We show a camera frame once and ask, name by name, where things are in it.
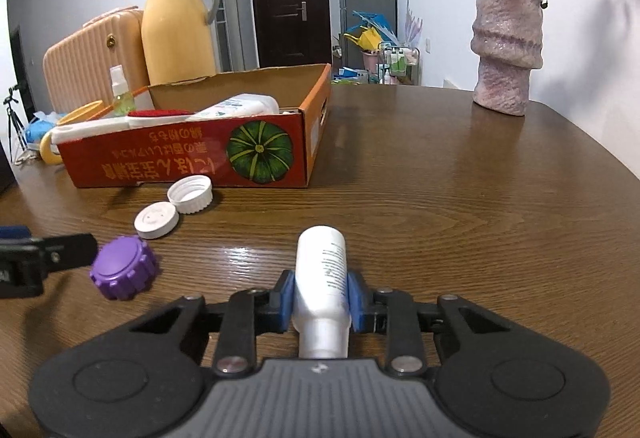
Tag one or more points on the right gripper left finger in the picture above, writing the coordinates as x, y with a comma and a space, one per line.
245, 316

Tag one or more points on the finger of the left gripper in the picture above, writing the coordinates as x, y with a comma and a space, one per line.
47, 255

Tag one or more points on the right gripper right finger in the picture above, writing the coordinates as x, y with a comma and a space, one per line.
397, 316

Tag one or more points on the purple toothed cap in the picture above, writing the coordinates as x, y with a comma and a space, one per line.
123, 268

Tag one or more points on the white lotion bottle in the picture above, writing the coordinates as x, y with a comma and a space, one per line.
320, 311

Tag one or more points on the white round lid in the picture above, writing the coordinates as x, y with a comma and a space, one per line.
156, 220

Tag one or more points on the white ribbed bottle cap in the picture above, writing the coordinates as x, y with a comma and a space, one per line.
191, 194

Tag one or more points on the white red lint brush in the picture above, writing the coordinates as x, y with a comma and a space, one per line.
136, 119

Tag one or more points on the green spray bottle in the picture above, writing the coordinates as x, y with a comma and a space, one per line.
123, 99

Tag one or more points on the white wet wipes canister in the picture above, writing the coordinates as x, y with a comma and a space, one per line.
242, 105

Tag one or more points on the black monitor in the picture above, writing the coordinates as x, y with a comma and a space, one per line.
7, 177

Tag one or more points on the blue tissue pack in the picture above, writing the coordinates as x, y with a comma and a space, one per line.
38, 127

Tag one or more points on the yellow ceramic mug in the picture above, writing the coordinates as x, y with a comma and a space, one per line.
64, 128

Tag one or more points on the orange cardboard box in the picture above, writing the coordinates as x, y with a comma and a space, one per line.
262, 150

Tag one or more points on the pink ribbed suitcase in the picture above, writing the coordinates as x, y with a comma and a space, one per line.
77, 69

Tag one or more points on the yellow thermos jug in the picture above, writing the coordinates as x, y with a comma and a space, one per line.
177, 40

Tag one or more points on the white board on floor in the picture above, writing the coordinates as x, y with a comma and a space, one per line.
453, 86

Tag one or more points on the yellow watering can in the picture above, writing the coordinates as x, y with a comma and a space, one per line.
368, 40

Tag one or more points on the pink textured vase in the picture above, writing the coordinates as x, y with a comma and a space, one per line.
507, 38

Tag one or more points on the dark brown door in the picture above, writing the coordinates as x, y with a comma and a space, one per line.
292, 32

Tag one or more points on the black camera tripod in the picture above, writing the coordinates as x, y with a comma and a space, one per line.
16, 128

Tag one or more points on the wire storage rack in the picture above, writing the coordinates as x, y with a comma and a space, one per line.
398, 64

